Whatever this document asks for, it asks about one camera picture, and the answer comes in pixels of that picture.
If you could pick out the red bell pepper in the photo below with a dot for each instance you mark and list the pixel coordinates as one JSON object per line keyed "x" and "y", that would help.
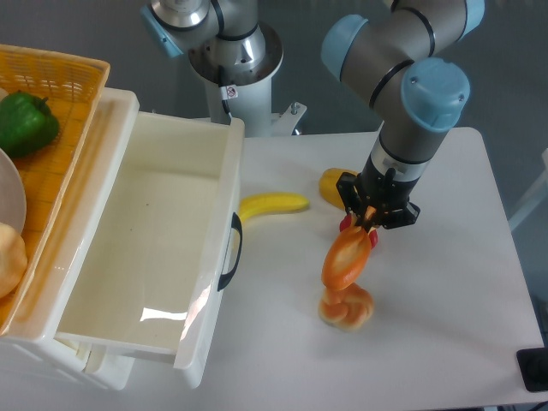
{"x": 350, "y": 220}

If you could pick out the white open upper drawer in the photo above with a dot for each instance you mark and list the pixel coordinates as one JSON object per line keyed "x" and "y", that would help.
{"x": 148, "y": 285}

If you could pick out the yellow banana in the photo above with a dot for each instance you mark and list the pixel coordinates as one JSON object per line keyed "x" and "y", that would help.
{"x": 271, "y": 203}

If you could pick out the white drawer cabinet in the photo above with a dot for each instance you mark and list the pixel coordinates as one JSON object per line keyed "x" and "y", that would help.
{"x": 31, "y": 345}

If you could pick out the yellow bell pepper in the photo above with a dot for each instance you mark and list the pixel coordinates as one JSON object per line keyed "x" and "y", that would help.
{"x": 328, "y": 186}

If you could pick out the round bread in basket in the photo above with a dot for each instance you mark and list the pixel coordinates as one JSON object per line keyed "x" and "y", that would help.
{"x": 13, "y": 259}

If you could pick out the black device at edge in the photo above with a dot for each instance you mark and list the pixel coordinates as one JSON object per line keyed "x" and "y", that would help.
{"x": 533, "y": 367}

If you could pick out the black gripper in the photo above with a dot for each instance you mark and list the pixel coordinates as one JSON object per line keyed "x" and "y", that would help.
{"x": 378, "y": 200}

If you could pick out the white plate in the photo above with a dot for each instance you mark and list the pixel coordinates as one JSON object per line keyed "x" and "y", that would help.
{"x": 12, "y": 195}

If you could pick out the yellow woven basket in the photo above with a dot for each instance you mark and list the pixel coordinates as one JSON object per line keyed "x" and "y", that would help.
{"x": 73, "y": 86}

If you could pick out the green bell pepper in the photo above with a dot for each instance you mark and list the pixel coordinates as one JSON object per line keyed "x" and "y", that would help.
{"x": 27, "y": 124}

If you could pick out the black drawer handle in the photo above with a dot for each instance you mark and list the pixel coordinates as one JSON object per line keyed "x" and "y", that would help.
{"x": 233, "y": 253}

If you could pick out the long orange bread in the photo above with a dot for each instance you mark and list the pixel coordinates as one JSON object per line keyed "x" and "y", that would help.
{"x": 347, "y": 258}

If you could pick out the knotted round bread roll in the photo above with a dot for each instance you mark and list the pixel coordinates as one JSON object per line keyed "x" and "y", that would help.
{"x": 346, "y": 309}

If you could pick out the white frame at right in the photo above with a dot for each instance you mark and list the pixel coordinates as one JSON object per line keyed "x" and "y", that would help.
{"x": 533, "y": 197}

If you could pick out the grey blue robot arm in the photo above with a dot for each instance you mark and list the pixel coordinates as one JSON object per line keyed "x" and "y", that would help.
{"x": 393, "y": 66}

